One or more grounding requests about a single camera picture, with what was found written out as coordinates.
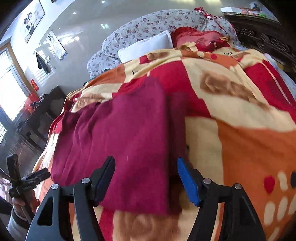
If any white pillow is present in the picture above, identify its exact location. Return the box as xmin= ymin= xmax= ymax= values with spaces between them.
xmin=117 ymin=30 xmax=173 ymax=63

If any wall calendar poster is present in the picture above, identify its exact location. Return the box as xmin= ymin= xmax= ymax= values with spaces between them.
xmin=47 ymin=31 xmax=67 ymax=60

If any maroon fleece garment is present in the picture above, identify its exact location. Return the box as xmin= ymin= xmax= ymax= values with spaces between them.
xmin=52 ymin=78 xmax=188 ymax=214

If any framed wall photo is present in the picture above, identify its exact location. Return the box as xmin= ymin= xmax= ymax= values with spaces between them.
xmin=21 ymin=0 xmax=45 ymax=44

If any red orange patterned blanket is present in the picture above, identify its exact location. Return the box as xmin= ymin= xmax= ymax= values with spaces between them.
xmin=35 ymin=45 xmax=295 ymax=240

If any dark carved wooden headboard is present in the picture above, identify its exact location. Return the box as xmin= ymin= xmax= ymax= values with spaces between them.
xmin=224 ymin=14 xmax=295 ymax=81

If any red embroidered pillow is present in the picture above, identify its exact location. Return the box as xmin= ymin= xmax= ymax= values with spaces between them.
xmin=171 ymin=27 xmax=231 ymax=52

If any dark wooden side table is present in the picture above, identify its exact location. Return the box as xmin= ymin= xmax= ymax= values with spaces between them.
xmin=16 ymin=86 xmax=66 ymax=151

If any red gift box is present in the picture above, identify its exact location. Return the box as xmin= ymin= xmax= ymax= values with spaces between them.
xmin=25 ymin=93 xmax=39 ymax=113

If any red wall decoration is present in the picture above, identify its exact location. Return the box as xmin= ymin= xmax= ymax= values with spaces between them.
xmin=30 ymin=79 xmax=39 ymax=91

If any person left hand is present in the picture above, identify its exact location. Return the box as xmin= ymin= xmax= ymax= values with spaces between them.
xmin=12 ymin=190 xmax=41 ymax=218

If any dark hanging cloth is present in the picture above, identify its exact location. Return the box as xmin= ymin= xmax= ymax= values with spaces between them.
xmin=36 ymin=53 xmax=51 ymax=75

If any floral quilt bundle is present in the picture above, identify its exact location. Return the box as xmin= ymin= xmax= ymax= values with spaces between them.
xmin=87 ymin=7 xmax=242 ymax=79

